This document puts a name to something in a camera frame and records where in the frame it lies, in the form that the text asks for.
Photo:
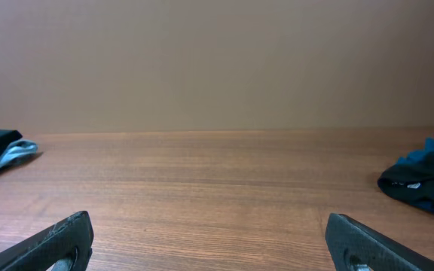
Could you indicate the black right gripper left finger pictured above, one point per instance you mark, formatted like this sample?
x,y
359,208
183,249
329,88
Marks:
x,y
66,245

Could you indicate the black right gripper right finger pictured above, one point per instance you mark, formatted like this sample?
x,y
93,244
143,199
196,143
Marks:
x,y
353,246

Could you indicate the black crumpled garment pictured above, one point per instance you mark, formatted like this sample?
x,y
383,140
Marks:
x,y
411,184

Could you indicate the folded light grey garment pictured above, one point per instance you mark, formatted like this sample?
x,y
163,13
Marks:
x,y
18,153

